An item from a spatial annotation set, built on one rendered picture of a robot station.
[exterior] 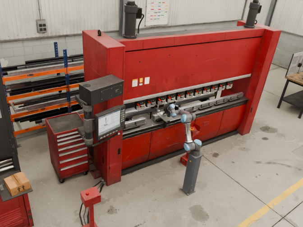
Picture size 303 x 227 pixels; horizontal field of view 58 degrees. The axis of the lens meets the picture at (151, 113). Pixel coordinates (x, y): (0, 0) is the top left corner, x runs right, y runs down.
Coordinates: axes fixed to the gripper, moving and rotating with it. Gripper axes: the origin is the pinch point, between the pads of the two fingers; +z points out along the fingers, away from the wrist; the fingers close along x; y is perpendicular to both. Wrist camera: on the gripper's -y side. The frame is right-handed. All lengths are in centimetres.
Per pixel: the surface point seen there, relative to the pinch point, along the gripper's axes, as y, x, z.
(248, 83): 36, -212, 7
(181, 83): 39, -33, -29
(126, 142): -28, 73, 16
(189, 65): 60, -43, -53
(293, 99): 3, -438, 98
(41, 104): 92, 179, 110
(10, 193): -71, 237, -60
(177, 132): -27, -33, 33
